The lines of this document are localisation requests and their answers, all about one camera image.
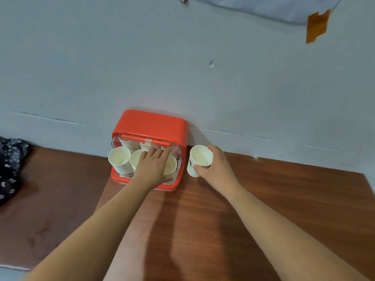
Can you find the person's right hand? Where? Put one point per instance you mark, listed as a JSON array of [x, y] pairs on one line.
[[219, 175]]

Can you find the person's left hand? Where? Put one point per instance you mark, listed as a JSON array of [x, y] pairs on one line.
[[151, 171]]

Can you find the person's left middle finger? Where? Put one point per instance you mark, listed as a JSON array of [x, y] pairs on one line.
[[159, 155]]

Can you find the person's right thumb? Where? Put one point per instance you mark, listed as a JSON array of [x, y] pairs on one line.
[[201, 170]]

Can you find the person's left thumb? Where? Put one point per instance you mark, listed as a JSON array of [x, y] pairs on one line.
[[168, 179]]

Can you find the person's left little finger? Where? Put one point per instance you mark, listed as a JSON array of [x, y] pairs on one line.
[[142, 157]]

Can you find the white paper cup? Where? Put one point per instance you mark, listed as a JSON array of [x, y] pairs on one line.
[[129, 144], [135, 159], [195, 160], [119, 159], [171, 166], [144, 146]]

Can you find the person's left forearm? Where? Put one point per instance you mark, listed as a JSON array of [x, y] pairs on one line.
[[96, 231]]

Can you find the person's right forearm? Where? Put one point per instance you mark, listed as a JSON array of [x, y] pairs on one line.
[[281, 234]]

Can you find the red plastic storage box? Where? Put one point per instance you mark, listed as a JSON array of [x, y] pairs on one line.
[[152, 124]]

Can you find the dark patterned cloth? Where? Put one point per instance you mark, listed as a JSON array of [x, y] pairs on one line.
[[10, 166]]

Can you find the orange tape strip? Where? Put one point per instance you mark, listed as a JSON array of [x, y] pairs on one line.
[[317, 26]]

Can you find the pale sheet on wall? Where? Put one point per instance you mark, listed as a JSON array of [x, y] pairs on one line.
[[272, 7]]

